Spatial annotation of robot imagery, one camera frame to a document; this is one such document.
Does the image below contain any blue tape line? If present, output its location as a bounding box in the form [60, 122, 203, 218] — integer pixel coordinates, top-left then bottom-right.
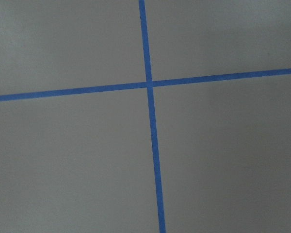
[139, 0, 166, 233]

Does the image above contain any blue tape line crossing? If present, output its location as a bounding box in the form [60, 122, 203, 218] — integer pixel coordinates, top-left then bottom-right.
[0, 68, 291, 102]

